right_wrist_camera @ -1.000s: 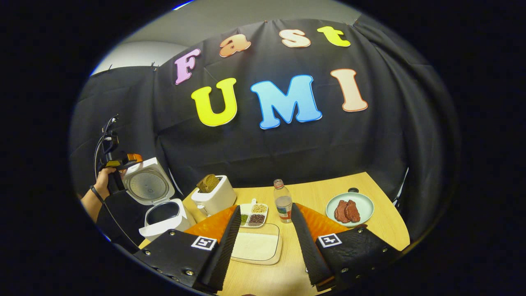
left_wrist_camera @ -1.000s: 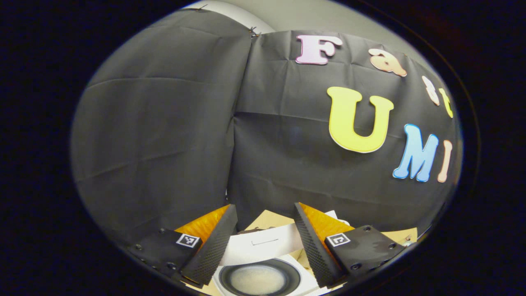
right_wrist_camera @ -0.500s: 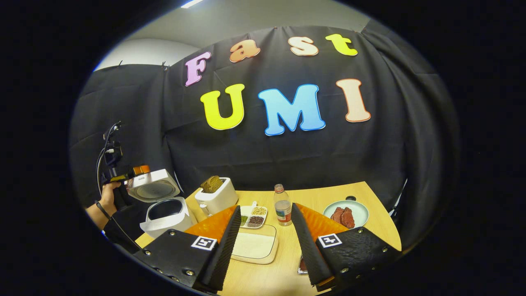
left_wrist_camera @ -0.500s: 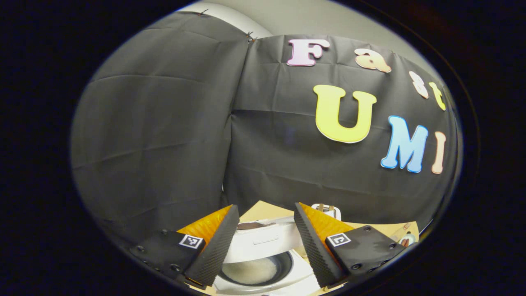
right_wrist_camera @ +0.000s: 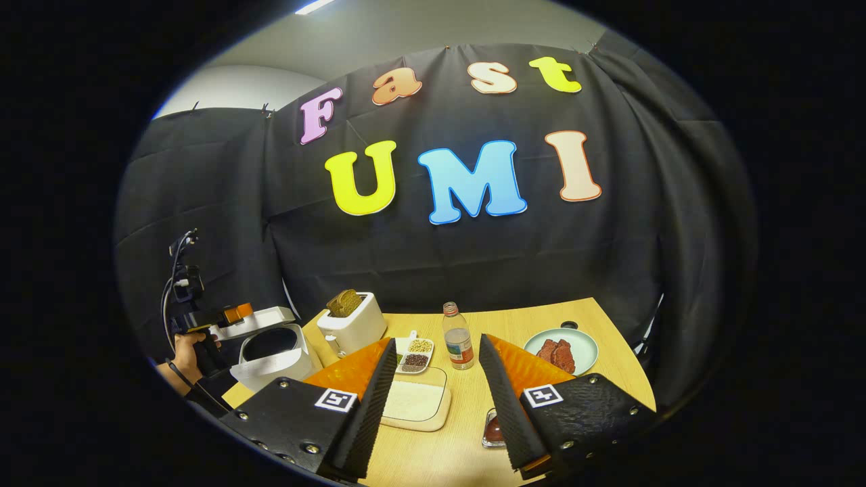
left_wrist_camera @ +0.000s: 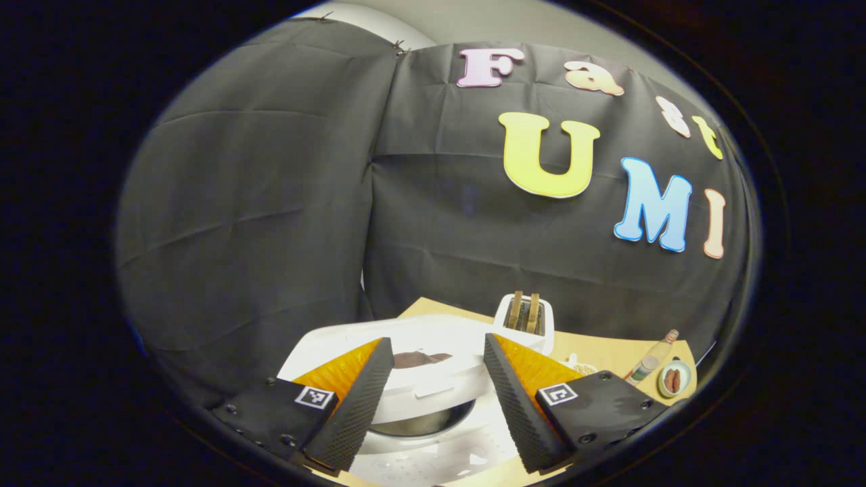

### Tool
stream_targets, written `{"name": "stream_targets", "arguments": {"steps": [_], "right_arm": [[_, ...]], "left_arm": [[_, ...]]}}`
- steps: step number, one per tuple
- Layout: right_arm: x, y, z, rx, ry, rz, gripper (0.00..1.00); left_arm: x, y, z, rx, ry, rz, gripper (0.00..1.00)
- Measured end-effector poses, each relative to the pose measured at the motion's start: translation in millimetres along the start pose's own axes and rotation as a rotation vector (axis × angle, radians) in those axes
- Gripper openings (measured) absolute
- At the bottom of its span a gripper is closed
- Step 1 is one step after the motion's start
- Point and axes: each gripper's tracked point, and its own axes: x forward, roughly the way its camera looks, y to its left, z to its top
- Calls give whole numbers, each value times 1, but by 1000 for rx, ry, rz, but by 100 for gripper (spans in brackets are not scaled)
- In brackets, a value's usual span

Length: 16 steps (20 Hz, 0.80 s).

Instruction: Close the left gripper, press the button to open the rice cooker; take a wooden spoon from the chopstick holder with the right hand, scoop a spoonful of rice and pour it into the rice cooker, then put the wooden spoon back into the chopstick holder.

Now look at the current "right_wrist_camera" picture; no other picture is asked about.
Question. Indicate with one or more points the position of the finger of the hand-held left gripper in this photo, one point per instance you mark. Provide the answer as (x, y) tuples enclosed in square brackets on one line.
[(238, 313)]

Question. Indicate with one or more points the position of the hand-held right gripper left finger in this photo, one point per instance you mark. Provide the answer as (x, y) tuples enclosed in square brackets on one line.
[(369, 412)]

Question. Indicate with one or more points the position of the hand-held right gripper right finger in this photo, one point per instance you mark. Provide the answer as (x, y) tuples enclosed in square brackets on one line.
[(511, 412)]

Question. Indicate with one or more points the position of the clear rice container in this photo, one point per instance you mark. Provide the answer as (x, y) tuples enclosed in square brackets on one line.
[(416, 402)]

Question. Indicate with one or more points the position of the white rice cooker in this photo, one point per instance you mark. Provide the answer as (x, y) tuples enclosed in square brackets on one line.
[(277, 372)]

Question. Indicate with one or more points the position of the red meat slice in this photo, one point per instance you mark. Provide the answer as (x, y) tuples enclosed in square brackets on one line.
[(547, 350), (565, 355)]

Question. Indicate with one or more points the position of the white divided bean dish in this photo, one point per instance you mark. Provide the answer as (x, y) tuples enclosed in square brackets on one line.
[(421, 346)]

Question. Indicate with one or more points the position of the clear plastic bottle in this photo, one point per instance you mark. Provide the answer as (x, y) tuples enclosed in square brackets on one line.
[(459, 345)]

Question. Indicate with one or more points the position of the white toaster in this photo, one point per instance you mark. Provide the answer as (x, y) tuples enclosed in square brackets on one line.
[(355, 328)]

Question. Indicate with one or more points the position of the brown bread slice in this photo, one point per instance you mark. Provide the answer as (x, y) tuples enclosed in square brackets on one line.
[(348, 302), (329, 308)]

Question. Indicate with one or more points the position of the black backdrop cloth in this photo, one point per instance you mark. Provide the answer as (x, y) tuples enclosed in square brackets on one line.
[(237, 203)]

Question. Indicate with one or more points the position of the pale green plate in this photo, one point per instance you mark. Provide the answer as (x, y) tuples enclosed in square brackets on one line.
[(582, 341)]

